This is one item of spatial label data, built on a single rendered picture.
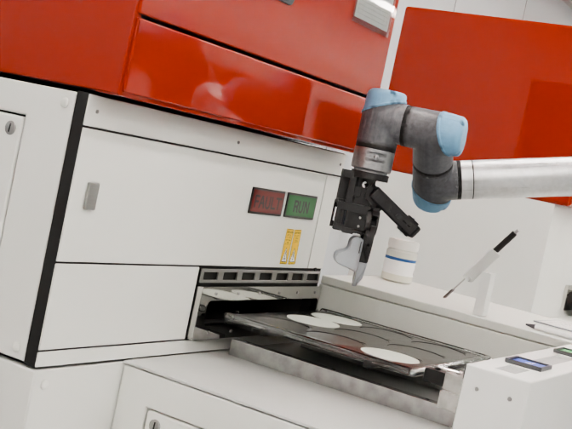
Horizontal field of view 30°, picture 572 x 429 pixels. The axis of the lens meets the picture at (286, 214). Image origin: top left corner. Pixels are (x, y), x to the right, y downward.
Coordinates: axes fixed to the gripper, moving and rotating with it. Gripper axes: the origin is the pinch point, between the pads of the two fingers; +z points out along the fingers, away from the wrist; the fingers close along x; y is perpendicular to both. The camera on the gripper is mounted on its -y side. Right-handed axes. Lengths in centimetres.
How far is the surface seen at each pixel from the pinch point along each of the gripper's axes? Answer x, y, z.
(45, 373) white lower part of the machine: 43, 48, 18
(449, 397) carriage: 32.8, -13.3, 12.1
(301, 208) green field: -11.3, 12.4, -10.5
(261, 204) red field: 1.5, 20.6, -10.1
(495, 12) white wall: -488, -117, -138
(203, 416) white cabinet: 36.7, 23.9, 21.4
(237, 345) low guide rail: 7.3, 20.0, 15.1
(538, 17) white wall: -559, -162, -153
